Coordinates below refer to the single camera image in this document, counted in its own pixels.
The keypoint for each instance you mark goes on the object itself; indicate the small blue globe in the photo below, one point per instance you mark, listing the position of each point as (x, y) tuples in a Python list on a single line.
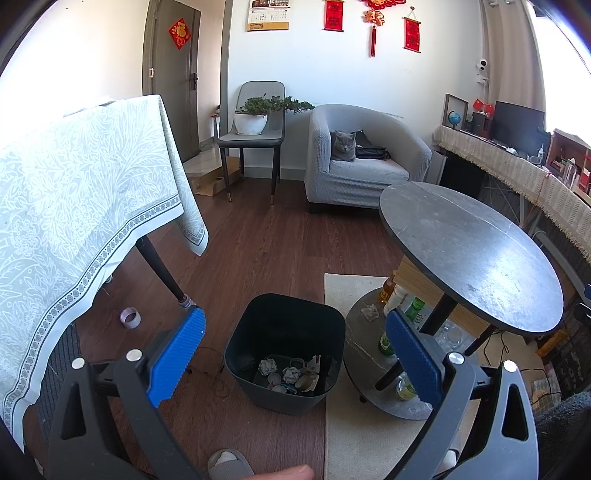
[(454, 118)]

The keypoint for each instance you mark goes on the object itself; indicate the black trash bin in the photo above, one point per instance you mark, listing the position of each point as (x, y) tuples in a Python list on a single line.
[(281, 323)]

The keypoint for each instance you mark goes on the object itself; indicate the yellow oil bottle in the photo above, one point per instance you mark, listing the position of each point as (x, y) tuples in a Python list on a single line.
[(388, 290)]

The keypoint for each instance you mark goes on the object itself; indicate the white security camera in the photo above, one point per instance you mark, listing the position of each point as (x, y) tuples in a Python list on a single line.
[(483, 67)]

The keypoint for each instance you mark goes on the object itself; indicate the wooden shelf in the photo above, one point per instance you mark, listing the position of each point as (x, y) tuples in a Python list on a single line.
[(565, 157)]

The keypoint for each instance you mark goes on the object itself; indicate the grey dining chair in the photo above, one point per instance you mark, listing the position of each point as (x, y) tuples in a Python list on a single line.
[(258, 90)]

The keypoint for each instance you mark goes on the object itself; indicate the round grey marble table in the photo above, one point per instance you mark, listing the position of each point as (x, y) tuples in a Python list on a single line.
[(461, 258)]

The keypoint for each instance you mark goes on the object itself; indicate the beige rug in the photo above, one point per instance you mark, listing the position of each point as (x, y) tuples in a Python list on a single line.
[(351, 443)]

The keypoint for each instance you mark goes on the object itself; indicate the white panel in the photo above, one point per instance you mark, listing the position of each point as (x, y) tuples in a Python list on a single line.
[(436, 168)]

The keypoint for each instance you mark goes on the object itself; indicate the table with patterned tablecloth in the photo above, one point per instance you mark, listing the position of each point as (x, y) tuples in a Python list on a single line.
[(69, 207)]

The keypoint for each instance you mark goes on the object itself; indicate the beige lace cloth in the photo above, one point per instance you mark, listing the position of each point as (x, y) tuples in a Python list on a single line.
[(531, 180)]

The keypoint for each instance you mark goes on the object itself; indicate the white paper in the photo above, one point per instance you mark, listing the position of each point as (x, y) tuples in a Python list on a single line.
[(268, 367), (291, 374)]

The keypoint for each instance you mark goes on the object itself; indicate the potted green plant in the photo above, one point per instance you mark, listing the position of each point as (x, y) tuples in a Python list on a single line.
[(249, 123)]

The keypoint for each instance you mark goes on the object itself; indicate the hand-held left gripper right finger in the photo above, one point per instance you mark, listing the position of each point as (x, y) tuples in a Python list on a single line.
[(413, 355)]

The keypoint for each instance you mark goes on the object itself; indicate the dark brown box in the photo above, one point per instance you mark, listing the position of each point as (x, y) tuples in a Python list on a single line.
[(481, 124)]

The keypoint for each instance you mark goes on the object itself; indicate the flat cardboard box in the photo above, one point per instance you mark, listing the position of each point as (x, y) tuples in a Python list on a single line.
[(207, 182)]

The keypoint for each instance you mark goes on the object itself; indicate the picture frame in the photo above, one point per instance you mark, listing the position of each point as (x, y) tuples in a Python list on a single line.
[(447, 101)]

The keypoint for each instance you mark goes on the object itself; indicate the grey slipper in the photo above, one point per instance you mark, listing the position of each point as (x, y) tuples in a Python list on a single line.
[(231, 464)]

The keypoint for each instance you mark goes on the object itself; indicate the small tape roll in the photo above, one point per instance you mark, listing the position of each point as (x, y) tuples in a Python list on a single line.
[(130, 318)]

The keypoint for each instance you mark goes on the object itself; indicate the red knot wall hanging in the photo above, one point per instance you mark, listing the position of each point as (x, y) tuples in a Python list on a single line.
[(373, 23)]

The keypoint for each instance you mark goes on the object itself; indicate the red desk decoration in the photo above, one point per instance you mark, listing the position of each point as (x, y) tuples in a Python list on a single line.
[(482, 106)]

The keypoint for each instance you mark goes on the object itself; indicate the dark sideboard cabinet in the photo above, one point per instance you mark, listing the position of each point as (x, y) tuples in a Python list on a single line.
[(461, 175)]

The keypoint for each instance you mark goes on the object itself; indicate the green glass bottle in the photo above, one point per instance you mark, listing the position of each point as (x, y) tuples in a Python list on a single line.
[(416, 309), (387, 344)]

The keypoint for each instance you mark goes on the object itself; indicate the black bag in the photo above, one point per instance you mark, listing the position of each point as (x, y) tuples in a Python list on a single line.
[(371, 151)]

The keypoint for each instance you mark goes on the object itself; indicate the black monitor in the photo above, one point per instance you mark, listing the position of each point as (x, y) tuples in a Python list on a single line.
[(517, 127)]

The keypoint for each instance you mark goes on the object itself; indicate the red door decoration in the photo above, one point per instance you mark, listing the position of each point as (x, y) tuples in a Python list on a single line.
[(179, 33)]

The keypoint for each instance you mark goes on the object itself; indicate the wall calendar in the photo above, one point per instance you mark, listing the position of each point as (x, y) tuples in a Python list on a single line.
[(268, 16)]

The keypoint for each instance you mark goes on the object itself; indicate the person's left hand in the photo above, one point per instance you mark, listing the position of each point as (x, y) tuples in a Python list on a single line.
[(286, 473)]

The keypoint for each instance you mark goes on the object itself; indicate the white plastic bottle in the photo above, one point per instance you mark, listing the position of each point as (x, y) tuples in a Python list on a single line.
[(396, 300)]

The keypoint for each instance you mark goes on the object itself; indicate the red wall banner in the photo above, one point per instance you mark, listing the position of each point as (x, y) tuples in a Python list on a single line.
[(412, 34), (333, 16)]

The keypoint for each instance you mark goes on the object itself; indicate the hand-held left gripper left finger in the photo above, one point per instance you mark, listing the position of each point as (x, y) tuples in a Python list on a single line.
[(178, 355)]

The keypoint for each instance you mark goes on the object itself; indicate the crumpled tissue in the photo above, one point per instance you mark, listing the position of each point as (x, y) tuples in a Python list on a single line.
[(369, 313)]

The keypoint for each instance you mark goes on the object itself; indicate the grey armchair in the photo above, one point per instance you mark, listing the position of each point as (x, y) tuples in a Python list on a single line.
[(318, 175)]

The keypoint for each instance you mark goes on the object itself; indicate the black dining table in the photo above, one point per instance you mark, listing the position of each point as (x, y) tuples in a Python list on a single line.
[(161, 272)]

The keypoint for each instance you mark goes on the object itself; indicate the dark ribbed floor mat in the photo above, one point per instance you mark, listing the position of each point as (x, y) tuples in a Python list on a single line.
[(60, 360)]

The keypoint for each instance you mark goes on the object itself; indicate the grey door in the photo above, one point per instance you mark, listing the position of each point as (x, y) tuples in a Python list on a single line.
[(171, 92)]

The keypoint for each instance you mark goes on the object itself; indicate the grey cat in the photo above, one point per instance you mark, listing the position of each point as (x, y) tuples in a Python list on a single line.
[(343, 147)]

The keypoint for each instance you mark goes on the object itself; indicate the dark fuzzy cloth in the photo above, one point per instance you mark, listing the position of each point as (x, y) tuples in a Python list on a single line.
[(563, 438)]

